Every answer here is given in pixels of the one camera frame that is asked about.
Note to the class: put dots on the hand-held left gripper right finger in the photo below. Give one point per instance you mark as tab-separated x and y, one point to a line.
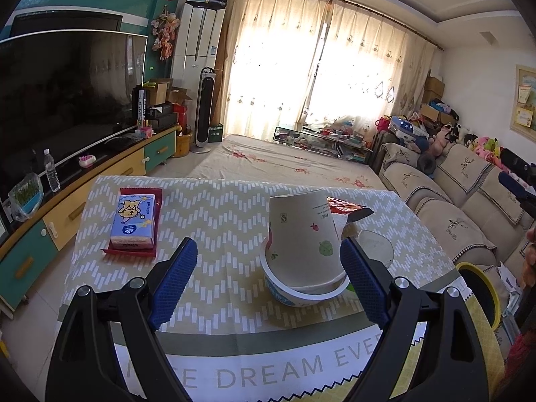
364	284

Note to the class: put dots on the clear water bottle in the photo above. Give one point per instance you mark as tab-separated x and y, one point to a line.
52	171

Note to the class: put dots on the black and white tower fan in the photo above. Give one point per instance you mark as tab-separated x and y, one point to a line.
205	109

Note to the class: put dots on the black yellow-rimmed trash bin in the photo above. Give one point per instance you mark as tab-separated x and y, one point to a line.
477	293

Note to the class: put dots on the sheer cream curtain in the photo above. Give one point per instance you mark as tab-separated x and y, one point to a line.
368	75
268	71

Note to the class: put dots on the red tray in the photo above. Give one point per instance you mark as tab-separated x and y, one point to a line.
125	252

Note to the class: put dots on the pile of plush toys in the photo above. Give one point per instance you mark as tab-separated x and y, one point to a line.
439	138

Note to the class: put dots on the pale blue plastic bag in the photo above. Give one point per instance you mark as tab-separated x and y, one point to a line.
511	322

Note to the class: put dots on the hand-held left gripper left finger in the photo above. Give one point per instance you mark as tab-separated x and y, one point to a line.
173	284

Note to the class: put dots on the white papers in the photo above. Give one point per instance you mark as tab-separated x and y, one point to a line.
508	278

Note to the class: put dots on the black flat box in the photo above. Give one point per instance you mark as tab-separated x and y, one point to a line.
161	116

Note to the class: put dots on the hanging artificial flower decoration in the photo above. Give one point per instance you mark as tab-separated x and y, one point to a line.
165	33

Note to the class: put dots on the clear container with greens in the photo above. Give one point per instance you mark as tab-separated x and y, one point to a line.
26	197

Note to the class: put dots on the grey chevron cloth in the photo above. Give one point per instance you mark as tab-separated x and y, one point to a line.
226	226

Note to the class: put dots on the wide cardboard box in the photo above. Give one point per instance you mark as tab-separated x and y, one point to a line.
431	113

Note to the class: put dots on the red canister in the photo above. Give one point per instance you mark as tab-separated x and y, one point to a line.
181	117

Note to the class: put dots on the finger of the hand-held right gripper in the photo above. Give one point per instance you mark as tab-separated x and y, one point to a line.
519	163
511	186

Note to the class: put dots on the yellow bucket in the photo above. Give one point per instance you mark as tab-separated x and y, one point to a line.
183	145

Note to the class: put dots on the white standing air conditioner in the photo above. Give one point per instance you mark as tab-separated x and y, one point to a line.
197	50

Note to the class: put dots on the beige sofa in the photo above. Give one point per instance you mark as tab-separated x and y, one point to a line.
444	213

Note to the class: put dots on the pink and white brush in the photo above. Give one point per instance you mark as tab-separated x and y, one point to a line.
87	161

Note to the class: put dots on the teal and yellow television stand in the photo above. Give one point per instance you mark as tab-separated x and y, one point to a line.
25	259

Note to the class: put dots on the printed paper cup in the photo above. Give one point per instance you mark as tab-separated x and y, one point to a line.
301	234

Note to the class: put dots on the clear plastic lid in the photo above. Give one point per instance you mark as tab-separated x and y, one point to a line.
372	245

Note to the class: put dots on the yellow tablecloth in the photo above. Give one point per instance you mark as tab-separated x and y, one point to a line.
481	343

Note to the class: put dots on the open cardboard box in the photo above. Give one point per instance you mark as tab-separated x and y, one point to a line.
181	97

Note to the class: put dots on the person's right hand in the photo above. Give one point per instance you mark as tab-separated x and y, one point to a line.
532	236

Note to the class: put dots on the dark red snack wrapper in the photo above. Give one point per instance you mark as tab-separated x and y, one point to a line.
345	207

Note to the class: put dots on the blue tissue packet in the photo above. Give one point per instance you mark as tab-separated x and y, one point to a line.
134	217

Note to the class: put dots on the small pink toy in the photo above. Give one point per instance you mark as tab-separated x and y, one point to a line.
146	132

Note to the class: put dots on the large curved black television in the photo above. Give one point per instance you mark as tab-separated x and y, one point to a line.
63	100

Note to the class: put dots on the floral cream bedspread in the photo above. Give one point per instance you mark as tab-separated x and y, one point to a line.
268	163

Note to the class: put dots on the tall black printed box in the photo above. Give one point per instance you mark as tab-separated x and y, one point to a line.
139	106

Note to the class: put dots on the white plastic bowl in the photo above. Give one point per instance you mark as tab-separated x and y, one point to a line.
289	295

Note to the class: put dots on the cluttered glass coffee table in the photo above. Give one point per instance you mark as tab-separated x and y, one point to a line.
326	140

